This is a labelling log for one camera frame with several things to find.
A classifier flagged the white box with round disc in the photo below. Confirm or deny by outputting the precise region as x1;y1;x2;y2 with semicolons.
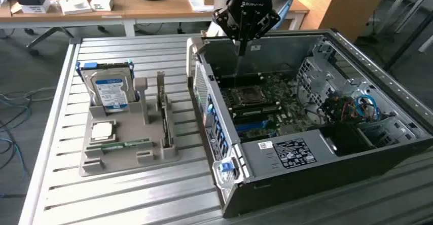
59;0;93;16

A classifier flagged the CPU socket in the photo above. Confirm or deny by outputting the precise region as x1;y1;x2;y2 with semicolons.
232;86;268;107

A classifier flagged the wooden cabinet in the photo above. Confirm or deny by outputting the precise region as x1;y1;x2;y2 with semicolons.
290;0;394;43

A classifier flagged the blue floor cable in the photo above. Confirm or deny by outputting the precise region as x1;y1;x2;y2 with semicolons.
0;100;32;198

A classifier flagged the white box with black insert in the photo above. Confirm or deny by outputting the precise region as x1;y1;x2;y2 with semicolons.
16;0;51;14

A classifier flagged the silver CPU chip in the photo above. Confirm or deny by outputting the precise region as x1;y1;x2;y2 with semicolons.
91;122;115;138

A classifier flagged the white paper booklet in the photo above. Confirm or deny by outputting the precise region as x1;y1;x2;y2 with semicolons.
186;0;215;13

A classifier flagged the small white labelled box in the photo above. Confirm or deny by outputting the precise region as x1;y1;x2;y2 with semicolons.
89;0;115;12

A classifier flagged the blue data wire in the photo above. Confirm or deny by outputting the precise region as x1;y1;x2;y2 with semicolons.
354;94;382;122

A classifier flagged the green RAM stick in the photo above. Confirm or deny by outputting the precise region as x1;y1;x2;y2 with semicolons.
85;138;151;152

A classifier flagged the red and black wire bundle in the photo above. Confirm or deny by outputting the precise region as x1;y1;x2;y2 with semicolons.
339;99;359;121

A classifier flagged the grey floor cable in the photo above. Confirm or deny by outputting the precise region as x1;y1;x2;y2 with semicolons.
0;86;57;102

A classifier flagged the wooden office desk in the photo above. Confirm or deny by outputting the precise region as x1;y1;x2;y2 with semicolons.
124;0;310;37
0;0;127;56

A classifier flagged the blue plastic case latch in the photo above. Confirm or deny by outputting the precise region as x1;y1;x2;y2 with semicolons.
218;161;235;173

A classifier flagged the open black PC case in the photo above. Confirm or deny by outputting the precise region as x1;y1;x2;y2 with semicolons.
184;28;433;219

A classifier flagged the grey parts rack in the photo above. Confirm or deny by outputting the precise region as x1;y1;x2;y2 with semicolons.
77;77;182;177

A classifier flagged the green motherboard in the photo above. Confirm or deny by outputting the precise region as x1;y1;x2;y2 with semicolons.
219;74;322;144

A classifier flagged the grey metal drive cage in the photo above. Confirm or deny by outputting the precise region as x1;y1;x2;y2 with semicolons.
295;56;351;109

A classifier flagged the grey metal disk bay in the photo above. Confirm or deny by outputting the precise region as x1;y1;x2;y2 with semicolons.
357;117;417;148

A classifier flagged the grey power supply unit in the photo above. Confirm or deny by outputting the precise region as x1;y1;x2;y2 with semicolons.
238;130;338;184

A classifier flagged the hard disk with blue carrier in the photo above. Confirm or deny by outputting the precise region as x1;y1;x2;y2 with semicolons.
75;60;136;113

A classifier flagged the Nvidia graphics card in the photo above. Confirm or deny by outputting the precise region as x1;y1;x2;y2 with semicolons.
155;70;173;150

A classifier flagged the blue expansion slot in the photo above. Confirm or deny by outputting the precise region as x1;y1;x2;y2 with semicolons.
236;123;268;132

